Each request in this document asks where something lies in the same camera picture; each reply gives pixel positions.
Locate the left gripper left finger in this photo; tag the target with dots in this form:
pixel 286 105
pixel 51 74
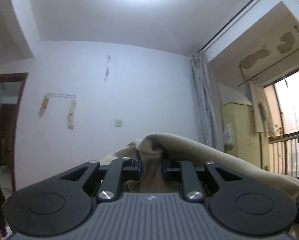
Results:
pixel 114 175

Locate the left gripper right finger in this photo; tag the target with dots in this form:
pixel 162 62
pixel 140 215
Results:
pixel 187 175

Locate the beige zip hoodie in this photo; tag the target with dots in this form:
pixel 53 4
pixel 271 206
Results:
pixel 153 146

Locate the green cabinet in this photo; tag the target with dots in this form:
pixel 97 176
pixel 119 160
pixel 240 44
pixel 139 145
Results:
pixel 240 137

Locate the grey curtain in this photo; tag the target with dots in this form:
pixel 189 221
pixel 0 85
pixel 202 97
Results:
pixel 210 132

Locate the metal balcony railing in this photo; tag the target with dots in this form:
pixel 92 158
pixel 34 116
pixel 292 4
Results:
pixel 284 155

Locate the wall light switch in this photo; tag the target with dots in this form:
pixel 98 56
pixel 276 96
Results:
pixel 118 123

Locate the wall hook rack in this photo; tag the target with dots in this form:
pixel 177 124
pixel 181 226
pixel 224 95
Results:
pixel 59 105

